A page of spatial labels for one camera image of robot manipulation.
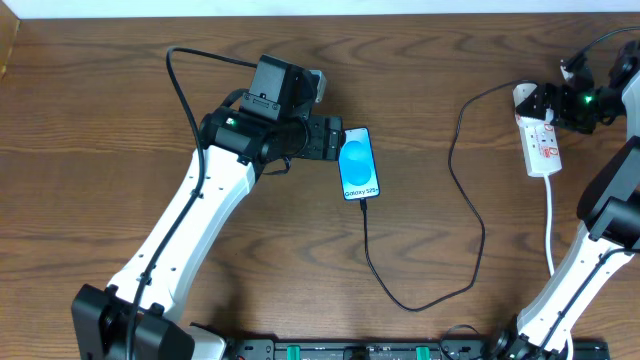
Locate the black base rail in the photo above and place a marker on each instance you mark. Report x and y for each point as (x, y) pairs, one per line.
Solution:
(266, 349)

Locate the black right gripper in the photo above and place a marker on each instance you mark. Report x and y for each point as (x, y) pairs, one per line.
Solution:
(542, 100)

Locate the white power strip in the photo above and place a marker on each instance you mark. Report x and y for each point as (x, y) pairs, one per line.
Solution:
(540, 148)

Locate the blue Galaxy smartphone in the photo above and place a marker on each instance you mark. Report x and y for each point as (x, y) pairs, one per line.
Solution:
(357, 166)

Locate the white USB charger adapter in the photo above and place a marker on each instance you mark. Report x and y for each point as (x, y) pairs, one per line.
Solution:
(526, 121)

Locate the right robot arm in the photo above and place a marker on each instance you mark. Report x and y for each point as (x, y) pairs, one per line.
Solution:
(608, 233)

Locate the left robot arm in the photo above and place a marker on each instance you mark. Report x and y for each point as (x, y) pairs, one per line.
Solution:
(137, 315)

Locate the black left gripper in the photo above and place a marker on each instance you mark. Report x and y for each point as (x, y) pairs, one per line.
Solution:
(332, 137)

